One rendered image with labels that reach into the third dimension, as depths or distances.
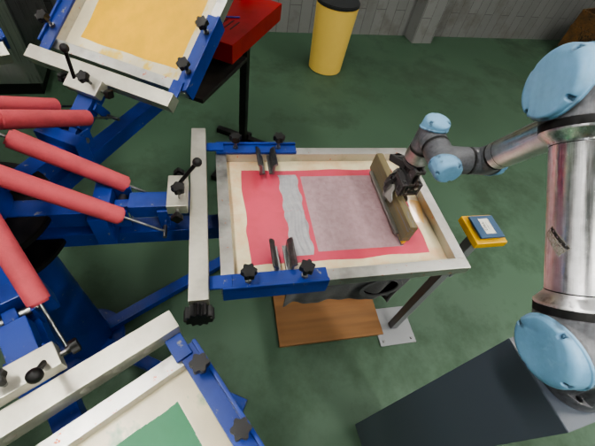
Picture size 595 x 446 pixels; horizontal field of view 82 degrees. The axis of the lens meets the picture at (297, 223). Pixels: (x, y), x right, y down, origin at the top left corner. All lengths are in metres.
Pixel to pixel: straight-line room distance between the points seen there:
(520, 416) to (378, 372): 1.17
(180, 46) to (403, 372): 1.87
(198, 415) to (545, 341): 0.70
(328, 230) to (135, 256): 1.41
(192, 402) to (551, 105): 0.90
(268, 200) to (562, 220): 0.85
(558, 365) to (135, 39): 1.55
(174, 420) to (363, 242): 0.73
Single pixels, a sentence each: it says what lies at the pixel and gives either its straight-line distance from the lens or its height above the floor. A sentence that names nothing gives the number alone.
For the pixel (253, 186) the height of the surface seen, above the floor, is 0.95.
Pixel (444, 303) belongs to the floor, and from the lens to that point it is 2.40.
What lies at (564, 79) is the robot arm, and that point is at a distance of 0.68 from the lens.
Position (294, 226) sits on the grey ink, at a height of 0.96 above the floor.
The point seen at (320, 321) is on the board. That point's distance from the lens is 2.03.
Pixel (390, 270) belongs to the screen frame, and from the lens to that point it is 1.10.
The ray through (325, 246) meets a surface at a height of 0.95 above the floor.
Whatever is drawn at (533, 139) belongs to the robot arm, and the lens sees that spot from 0.93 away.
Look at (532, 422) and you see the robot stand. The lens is 0.94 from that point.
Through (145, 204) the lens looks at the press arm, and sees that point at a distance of 1.10.
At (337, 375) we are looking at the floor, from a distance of 1.98.
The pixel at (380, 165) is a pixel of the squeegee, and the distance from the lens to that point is 1.32.
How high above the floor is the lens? 1.86
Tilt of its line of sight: 51 degrees down
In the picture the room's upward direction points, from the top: 13 degrees clockwise
